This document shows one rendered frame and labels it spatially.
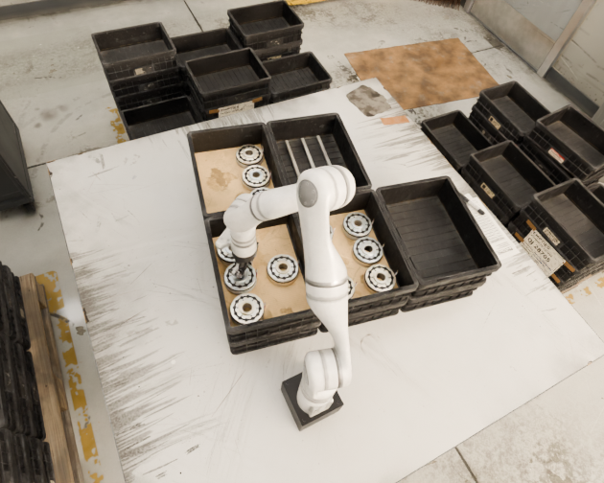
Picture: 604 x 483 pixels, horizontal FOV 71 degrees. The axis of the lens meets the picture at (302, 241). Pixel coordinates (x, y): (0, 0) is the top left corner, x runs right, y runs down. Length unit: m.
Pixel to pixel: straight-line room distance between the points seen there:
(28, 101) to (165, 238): 2.09
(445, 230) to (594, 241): 0.99
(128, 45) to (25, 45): 1.29
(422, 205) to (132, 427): 1.22
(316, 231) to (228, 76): 1.90
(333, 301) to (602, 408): 1.98
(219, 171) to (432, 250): 0.84
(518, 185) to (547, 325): 1.05
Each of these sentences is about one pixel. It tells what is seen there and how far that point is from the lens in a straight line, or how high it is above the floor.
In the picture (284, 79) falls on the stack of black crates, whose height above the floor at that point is 0.38.
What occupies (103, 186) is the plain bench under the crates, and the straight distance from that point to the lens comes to 1.86.
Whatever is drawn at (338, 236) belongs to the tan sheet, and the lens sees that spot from 1.49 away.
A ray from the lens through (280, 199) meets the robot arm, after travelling 0.96.
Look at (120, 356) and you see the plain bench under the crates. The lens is 1.49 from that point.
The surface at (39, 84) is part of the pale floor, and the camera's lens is 3.65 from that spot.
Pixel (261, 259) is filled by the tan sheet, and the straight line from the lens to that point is 1.42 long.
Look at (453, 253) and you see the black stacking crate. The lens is 1.59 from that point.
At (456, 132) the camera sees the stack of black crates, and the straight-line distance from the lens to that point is 2.92.
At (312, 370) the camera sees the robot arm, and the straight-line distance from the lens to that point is 0.97.
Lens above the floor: 2.06
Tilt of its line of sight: 57 degrees down
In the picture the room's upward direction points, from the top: 9 degrees clockwise
